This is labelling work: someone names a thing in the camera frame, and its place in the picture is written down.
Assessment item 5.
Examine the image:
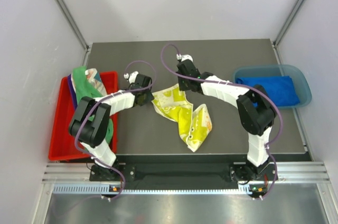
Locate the yellow patterned towel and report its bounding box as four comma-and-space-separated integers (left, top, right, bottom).
152, 84, 213, 152

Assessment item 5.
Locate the blue towel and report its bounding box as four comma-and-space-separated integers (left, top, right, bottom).
235, 76, 300, 107

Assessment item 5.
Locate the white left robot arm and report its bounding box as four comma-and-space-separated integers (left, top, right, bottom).
68, 71, 154, 180

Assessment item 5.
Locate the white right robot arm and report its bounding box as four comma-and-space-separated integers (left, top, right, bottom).
176, 55, 276, 180

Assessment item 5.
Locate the light patterned towel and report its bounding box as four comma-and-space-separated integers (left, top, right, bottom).
85, 68, 107, 97

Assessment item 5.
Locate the green towel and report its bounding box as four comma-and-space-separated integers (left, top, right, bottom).
71, 66, 116, 145

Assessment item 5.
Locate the purple towel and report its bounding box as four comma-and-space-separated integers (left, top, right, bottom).
67, 74, 78, 109

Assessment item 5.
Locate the red plastic bin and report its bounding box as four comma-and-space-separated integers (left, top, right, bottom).
48, 71, 119, 162

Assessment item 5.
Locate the translucent blue tray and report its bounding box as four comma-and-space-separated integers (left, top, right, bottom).
232, 64, 312, 109

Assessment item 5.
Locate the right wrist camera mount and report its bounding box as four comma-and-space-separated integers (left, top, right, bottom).
176, 53, 193, 62

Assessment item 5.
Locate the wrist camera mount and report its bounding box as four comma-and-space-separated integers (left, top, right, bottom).
176, 53, 193, 62
124, 71, 139, 83

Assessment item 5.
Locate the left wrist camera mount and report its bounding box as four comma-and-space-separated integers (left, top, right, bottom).
124, 71, 139, 83

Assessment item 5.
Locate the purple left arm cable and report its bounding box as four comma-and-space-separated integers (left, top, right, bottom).
74, 60, 157, 201

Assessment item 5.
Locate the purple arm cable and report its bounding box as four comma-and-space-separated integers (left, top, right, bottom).
160, 43, 285, 200
74, 60, 157, 201

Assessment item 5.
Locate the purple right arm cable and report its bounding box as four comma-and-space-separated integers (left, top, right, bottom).
160, 43, 285, 200

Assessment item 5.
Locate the white slotted cable duct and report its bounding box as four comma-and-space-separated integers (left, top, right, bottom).
53, 184, 263, 195

